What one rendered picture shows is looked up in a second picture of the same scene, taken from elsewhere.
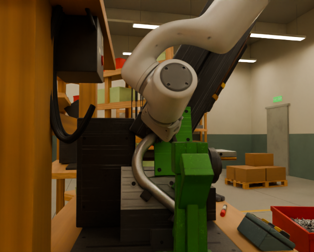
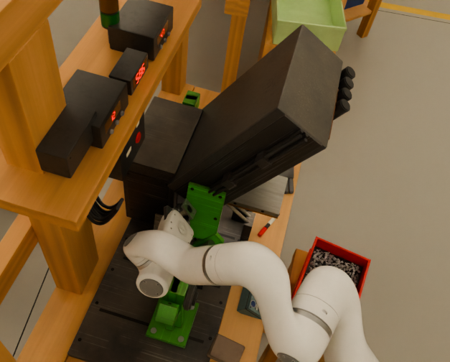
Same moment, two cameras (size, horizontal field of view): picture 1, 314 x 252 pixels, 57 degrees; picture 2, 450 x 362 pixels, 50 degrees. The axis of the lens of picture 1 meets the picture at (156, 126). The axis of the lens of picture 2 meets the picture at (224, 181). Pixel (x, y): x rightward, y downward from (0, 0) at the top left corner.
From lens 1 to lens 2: 127 cm
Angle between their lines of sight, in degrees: 56
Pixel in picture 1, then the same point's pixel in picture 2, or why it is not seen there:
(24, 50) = not seen: hidden behind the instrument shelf
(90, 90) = not seen: outside the picture
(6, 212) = (59, 270)
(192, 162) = (163, 312)
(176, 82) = (150, 291)
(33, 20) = not seen: hidden behind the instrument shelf
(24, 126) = (60, 246)
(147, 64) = (138, 261)
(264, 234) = (244, 307)
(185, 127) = (215, 209)
